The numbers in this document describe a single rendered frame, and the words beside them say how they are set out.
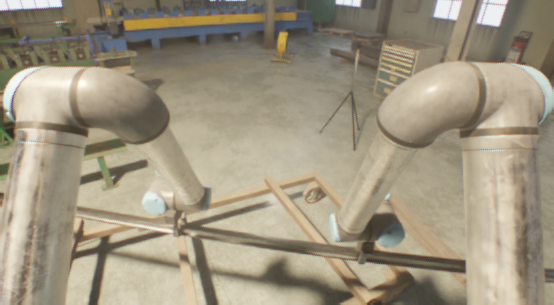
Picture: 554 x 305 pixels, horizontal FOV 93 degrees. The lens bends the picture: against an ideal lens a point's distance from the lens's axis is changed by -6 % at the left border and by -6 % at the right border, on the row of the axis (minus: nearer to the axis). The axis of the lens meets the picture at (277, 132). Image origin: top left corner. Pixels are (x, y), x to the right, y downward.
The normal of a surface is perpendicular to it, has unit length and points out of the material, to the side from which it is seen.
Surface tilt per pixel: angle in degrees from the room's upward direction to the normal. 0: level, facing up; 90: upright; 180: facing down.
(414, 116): 82
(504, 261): 65
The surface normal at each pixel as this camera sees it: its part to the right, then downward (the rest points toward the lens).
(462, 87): -0.21, -0.06
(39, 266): 0.74, -0.11
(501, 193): -0.61, -0.07
